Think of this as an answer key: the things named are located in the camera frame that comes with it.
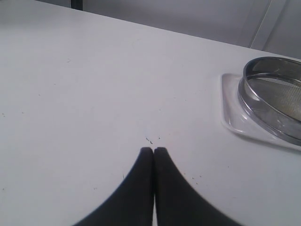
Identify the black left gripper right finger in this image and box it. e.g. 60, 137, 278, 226
154, 147, 235, 226

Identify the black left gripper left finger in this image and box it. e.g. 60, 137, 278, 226
76, 147, 154, 226

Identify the round stainless steel sieve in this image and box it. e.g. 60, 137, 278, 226
238, 56, 301, 145

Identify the white rectangular plastic tray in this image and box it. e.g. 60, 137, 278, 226
220, 73, 301, 151

